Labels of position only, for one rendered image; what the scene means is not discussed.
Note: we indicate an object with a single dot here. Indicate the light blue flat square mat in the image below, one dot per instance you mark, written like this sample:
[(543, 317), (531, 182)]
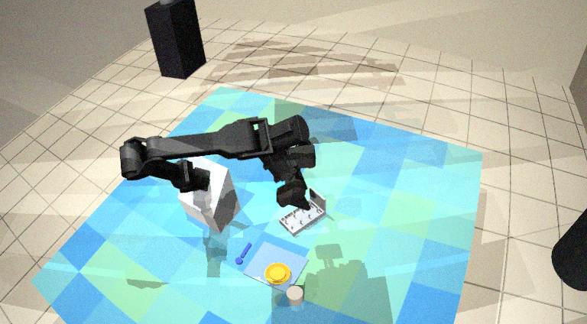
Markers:
[(269, 254)]

